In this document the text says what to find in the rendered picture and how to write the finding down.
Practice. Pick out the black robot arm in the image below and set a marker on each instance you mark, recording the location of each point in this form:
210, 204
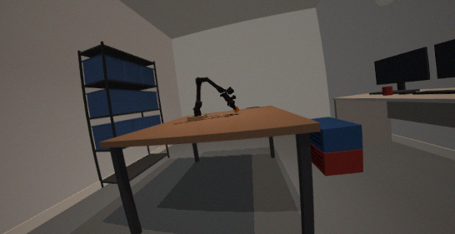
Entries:
198, 102

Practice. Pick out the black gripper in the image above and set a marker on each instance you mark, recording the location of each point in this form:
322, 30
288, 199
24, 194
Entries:
230, 102

